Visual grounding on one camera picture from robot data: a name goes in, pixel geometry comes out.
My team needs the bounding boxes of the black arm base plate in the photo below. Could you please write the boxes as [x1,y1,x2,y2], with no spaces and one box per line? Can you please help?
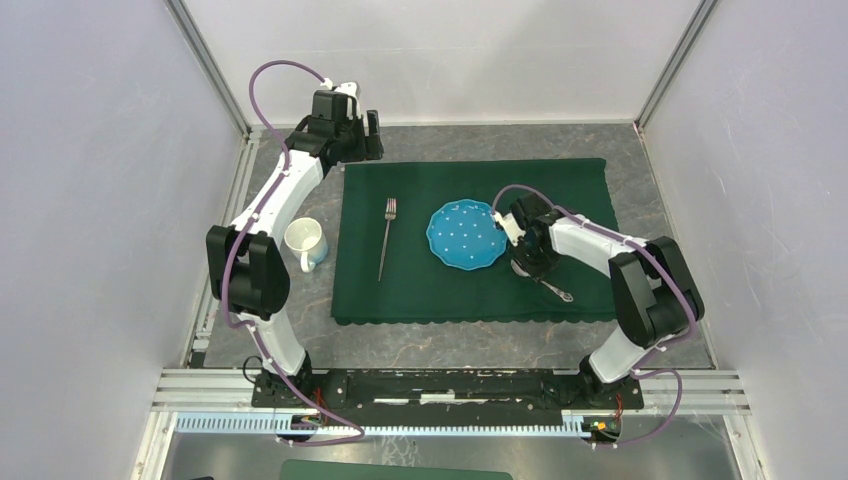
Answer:
[250,368,645,427]

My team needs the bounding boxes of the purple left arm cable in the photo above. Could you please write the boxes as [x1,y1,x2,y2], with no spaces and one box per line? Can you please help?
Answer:
[220,59,368,447]

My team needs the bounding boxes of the blue polka dot plate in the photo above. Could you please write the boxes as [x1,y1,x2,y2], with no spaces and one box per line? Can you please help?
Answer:
[425,199,508,271]

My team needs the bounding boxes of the blue slotted cable duct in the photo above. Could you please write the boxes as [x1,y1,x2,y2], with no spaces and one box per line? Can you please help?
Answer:
[175,412,590,439]

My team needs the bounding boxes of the silver spoon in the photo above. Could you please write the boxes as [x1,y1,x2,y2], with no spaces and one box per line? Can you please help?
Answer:
[510,260,574,303]

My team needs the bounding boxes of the white blue mug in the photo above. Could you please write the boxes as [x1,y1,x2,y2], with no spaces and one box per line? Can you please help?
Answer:
[284,217,329,273]

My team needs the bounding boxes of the green mat at bottom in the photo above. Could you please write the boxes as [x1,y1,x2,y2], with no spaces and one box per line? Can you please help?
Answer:
[279,459,513,480]

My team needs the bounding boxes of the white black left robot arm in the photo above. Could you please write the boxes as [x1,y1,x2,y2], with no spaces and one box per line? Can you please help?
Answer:
[205,82,384,408]

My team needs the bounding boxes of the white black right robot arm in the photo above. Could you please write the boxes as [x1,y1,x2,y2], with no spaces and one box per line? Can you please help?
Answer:
[492,190,705,408]

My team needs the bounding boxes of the dark green cloth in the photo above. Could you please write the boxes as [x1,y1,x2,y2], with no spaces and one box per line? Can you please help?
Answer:
[331,158,617,325]

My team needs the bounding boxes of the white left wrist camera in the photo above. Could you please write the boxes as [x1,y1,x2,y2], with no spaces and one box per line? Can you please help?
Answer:
[320,78,362,120]

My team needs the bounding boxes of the silver fork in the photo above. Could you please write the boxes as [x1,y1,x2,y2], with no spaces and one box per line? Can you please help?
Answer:
[378,197,397,281]

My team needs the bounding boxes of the aluminium frame rails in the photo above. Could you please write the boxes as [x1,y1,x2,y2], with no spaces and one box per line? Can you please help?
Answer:
[129,0,773,480]

